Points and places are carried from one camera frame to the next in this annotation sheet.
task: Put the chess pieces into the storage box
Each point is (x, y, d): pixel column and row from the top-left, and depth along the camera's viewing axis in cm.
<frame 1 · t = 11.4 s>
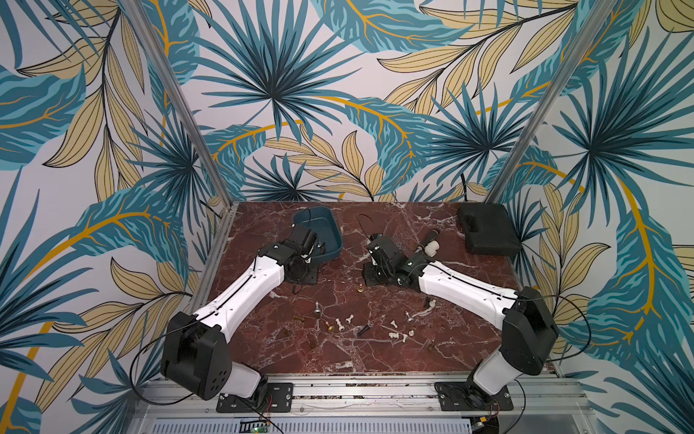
left hand: (309, 281, 82), fingers open
right hand: (365, 272, 85), fingers open
teal plastic storage box: (322, 220, 113), point 3 cm above the table
black plastic case: (489, 229, 103), point 9 cm above the table
black and white bottle: (430, 245, 106), point 3 cm above the table
gold pawn chess piece: (361, 289, 96), on the table
silver bishop chess piece: (317, 311, 89), point 2 cm above the table
white chess piece: (341, 327, 87), on the table
white pawn chess piece: (349, 320, 88), on the table
black chess piece: (363, 330, 87), on the table

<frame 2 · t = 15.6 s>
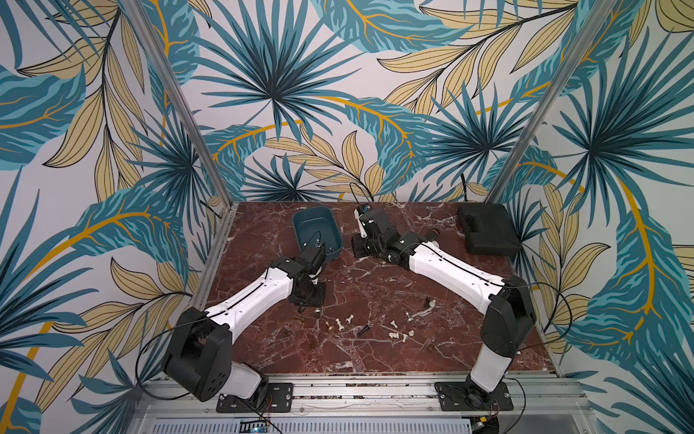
left hand: (316, 305, 83), fingers open
right hand: (355, 239, 84), fingers open
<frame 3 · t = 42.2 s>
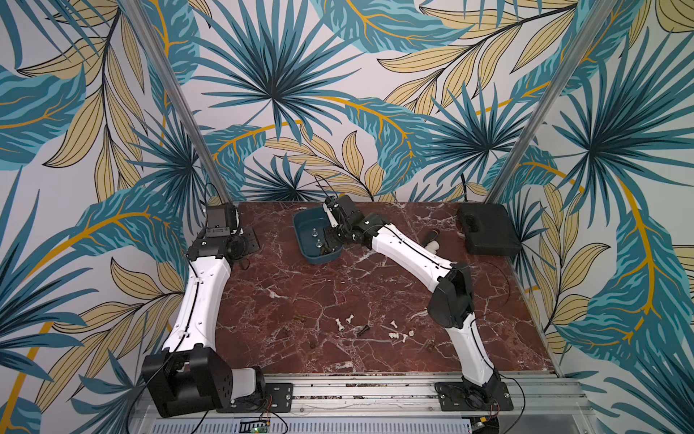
left hand: (249, 244, 79), fingers open
right hand: (328, 233, 88), fingers closed
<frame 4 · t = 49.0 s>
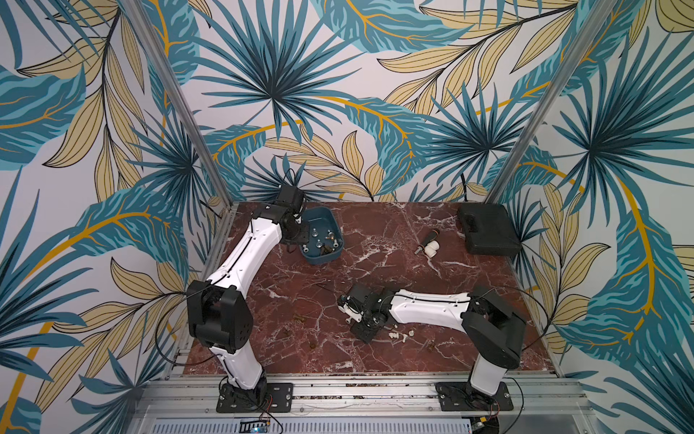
left hand: (298, 239, 85), fingers open
right hand: (361, 327, 86), fingers open
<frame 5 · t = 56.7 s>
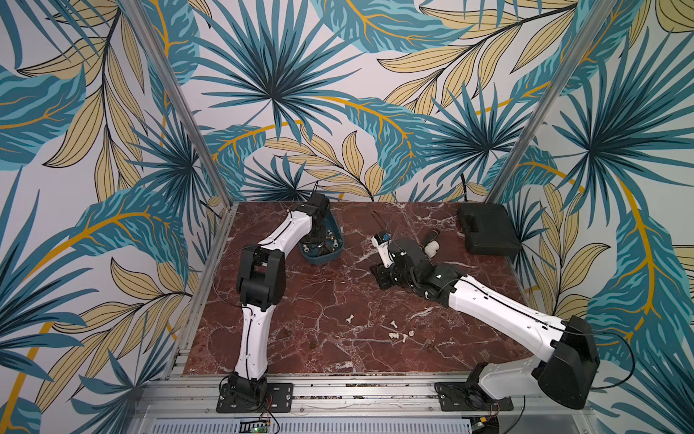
left hand: (311, 240, 99), fingers open
right hand: (374, 266, 79), fingers open
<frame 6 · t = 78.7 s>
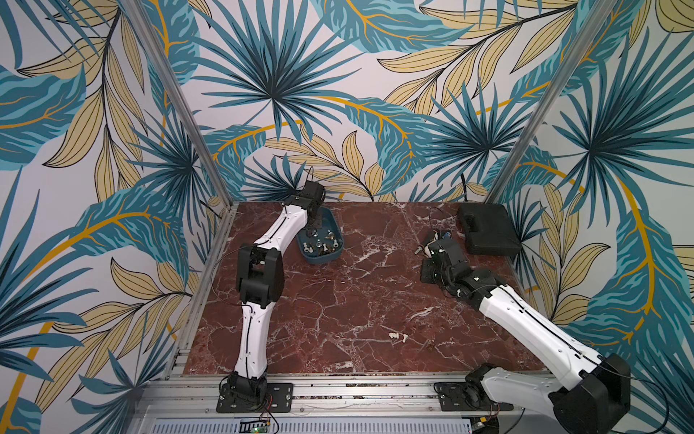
left hand: (310, 224, 99), fingers closed
right hand: (428, 264, 81), fingers closed
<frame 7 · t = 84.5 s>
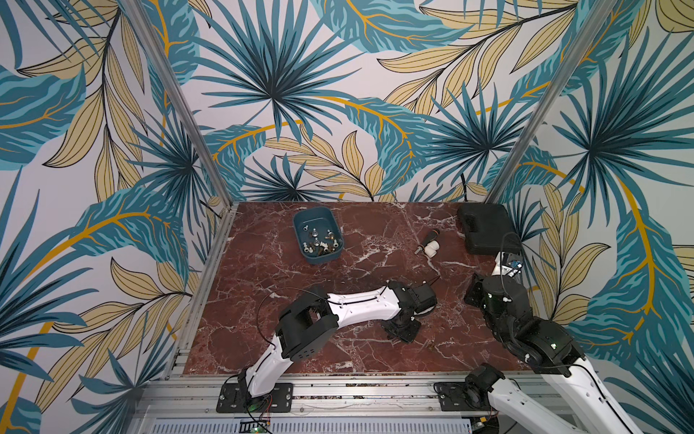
left hand: (402, 341, 81), fingers open
right hand: (478, 277, 69), fingers open
